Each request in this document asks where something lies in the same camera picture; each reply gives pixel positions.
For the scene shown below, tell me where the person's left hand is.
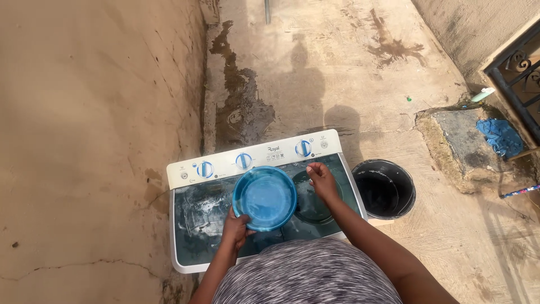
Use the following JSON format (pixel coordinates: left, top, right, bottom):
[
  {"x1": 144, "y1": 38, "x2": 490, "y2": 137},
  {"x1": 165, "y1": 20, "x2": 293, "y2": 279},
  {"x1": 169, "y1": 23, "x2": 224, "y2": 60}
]
[{"x1": 220, "y1": 206, "x2": 257, "y2": 252}]

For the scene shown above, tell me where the white plastic pipe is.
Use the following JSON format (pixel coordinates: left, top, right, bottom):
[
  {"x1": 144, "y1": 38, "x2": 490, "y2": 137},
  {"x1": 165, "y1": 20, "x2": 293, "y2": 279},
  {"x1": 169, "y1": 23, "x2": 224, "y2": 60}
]
[{"x1": 471, "y1": 87, "x2": 496, "y2": 103}]

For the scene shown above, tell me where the person's right hand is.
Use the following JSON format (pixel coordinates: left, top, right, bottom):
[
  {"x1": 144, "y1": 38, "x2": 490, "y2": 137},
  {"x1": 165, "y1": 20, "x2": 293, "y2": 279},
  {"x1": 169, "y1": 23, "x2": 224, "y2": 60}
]
[{"x1": 306, "y1": 162, "x2": 340, "y2": 204}]

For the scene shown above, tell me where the blue patterned stick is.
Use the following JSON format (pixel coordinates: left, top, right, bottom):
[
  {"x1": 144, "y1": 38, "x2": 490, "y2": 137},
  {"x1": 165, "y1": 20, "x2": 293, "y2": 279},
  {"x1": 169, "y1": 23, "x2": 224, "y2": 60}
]
[{"x1": 501, "y1": 184, "x2": 540, "y2": 199}]

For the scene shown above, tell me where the blue cloth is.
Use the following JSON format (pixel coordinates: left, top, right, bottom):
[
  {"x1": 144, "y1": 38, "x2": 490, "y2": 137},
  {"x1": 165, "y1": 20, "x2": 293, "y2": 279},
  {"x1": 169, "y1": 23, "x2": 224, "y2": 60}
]
[{"x1": 476, "y1": 118, "x2": 525, "y2": 158}]

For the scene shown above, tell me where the concrete slab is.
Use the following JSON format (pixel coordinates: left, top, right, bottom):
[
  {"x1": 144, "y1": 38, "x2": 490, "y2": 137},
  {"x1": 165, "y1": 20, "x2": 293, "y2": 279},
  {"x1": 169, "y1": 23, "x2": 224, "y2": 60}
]
[{"x1": 415, "y1": 106, "x2": 528, "y2": 194}]

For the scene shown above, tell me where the blue plastic bowl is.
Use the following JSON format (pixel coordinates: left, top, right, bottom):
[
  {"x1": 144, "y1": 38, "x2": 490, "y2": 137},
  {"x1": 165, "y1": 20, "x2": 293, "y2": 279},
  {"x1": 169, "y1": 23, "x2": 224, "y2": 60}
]
[{"x1": 232, "y1": 166, "x2": 298, "y2": 232}]

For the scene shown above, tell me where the black plastic bucket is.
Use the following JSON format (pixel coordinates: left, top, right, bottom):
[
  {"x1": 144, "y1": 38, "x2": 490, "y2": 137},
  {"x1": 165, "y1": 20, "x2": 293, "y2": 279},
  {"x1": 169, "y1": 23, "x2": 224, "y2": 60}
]
[{"x1": 351, "y1": 159, "x2": 417, "y2": 220}]

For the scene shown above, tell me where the grey striped shirt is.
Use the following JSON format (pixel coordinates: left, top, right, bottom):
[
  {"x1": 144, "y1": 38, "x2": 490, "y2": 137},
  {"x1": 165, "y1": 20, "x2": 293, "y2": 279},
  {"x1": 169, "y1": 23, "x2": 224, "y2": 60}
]
[{"x1": 211, "y1": 237, "x2": 403, "y2": 304}]

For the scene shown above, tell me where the white twin tub washing machine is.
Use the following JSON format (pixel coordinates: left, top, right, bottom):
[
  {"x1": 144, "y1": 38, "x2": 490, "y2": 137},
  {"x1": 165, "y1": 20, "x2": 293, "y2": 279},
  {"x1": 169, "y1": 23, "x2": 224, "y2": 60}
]
[{"x1": 166, "y1": 129, "x2": 368, "y2": 274}]

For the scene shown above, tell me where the black metal window grille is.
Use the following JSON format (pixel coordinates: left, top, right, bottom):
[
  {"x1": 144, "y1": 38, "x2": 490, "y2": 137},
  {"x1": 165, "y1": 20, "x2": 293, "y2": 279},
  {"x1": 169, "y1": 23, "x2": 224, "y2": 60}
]
[{"x1": 483, "y1": 20, "x2": 540, "y2": 145}]

